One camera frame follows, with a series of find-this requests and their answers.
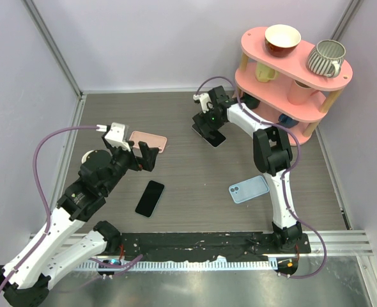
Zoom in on blue phone case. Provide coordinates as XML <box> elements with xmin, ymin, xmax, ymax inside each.
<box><xmin>228</xmin><ymin>175</ymin><xmax>269</xmax><ymax>204</ymax></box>

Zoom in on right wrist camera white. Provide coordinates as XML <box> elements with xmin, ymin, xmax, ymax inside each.
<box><xmin>193</xmin><ymin>93</ymin><xmax>213</xmax><ymax>113</ymax></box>

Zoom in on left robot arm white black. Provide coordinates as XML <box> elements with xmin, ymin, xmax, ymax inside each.
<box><xmin>0</xmin><ymin>141</ymin><xmax>159</xmax><ymax>306</ymax></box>

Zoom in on dark green mug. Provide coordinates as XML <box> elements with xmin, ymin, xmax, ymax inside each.
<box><xmin>240</xmin><ymin>93</ymin><xmax>260</xmax><ymax>110</ymax></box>

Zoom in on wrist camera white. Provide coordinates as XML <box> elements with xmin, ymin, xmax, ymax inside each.
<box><xmin>103</xmin><ymin>122</ymin><xmax>132</xmax><ymax>152</ymax></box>
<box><xmin>193</xmin><ymin>93</ymin><xmax>213</xmax><ymax>113</ymax></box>

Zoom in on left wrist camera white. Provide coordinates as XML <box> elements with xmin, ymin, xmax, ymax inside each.
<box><xmin>103</xmin><ymin>122</ymin><xmax>132</xmax><ymax>152</ymax></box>

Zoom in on grey striped mug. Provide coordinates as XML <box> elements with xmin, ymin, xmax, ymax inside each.
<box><xmin>306</xmin><ymin>40</ymin><xmax>346</xmax><ymax>78</ymax></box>

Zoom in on pink phone case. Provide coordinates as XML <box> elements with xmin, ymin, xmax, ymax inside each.
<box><xmin>129</xmin><ymin>130</ymin><xmax>167</xmax><ymax>154</ymax></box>

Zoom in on pink three-tier shelf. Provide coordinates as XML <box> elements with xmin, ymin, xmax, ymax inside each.
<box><xmin>235</xmin><ymin>24</ymin><xmax>353</xmax><ymax>145</ymax></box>

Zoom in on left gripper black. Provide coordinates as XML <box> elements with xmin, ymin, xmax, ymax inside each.
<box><xmin>102</xmin><ymin>141</ymin><xmax>158</xmax><ymax>194</ymax></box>

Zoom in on blue mug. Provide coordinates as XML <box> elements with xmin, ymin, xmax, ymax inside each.
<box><xmin>278</xmin><ymin>114</ymin><xmax>299</xmax><ymax>129</ymax></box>

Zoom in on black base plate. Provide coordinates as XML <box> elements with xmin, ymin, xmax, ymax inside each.
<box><xmin>121</xmin><ymin>232</ymin><xmax>311</xmax><ymax>262</ymax></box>

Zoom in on yellow mug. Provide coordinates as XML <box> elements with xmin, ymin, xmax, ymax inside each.
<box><xmin>255</xmin><ymin>62</ymin><xmax>279</xmax><ymax>83</ymax></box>

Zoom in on pink mug on shelf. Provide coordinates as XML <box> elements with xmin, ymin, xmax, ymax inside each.
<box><xmin>287</xmin><ymin>80</ymin><xmax>319</xmax><ymax>106</ymax></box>

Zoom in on black phone near left arm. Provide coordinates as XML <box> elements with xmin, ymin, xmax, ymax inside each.
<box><xmin>135</xmin><ymin>180</ymin><xmax>165</xmax><ymax>218</ymax></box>

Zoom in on red bowl white inside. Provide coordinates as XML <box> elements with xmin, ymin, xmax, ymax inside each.
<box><xmin>265</xmin><ymin>24</ymin><xmax>302</xmax><ymax>58</ymax></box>

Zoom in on black phone silver edge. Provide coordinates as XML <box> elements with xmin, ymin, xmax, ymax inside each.
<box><xmin>192</xmin><ymin>124</ymin><xmax>226</xmax><ymax>148</ymax></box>

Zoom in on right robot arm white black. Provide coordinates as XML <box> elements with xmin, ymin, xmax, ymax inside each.
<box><xmin>192</xmin><ymin>86</ymin><xmax>302</xmax><ymax>253</ymax></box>

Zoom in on white slotted cable duct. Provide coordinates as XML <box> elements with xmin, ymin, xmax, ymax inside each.
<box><xmin>76</xmin><ymin>259</ymin><xmax>278</xmax><ymax>271</ymax></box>

